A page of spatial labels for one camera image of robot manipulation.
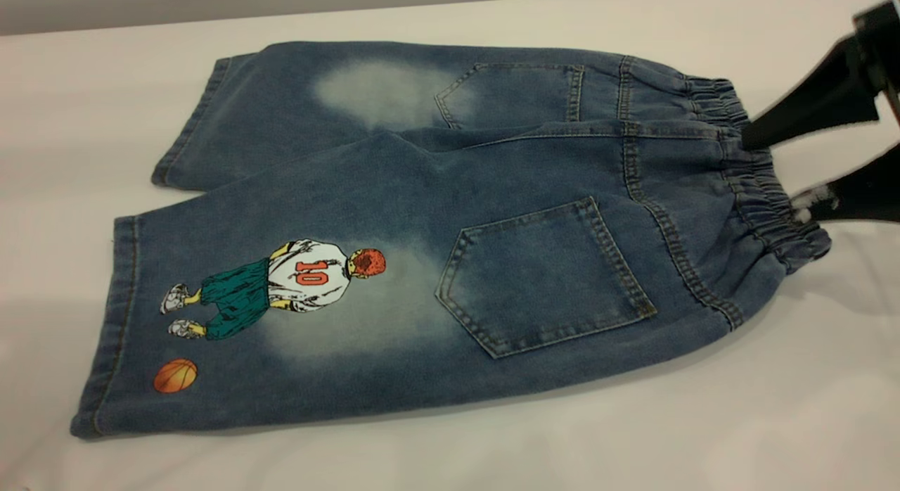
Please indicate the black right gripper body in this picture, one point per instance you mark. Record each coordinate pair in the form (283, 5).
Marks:
(887, 41)

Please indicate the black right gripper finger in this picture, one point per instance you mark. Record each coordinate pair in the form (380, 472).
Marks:
(815, 100)
(865, 192)

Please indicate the blue denim shorts with print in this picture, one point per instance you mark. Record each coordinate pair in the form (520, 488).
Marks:
(394, 195)

